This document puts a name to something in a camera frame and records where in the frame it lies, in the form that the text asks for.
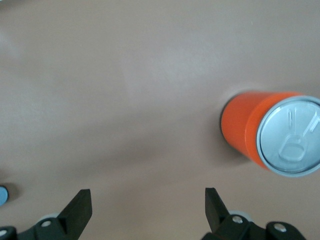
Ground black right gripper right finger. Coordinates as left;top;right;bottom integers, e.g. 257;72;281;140
201;187;309;240

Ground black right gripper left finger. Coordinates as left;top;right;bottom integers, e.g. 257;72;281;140
0;188;93;240

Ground blue plastic cup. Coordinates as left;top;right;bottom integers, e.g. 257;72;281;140
0;186;11;207

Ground orange can with grey lid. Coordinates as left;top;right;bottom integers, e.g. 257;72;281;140
220;90;320;179

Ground brown table mat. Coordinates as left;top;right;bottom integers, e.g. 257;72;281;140
0;0;320;240

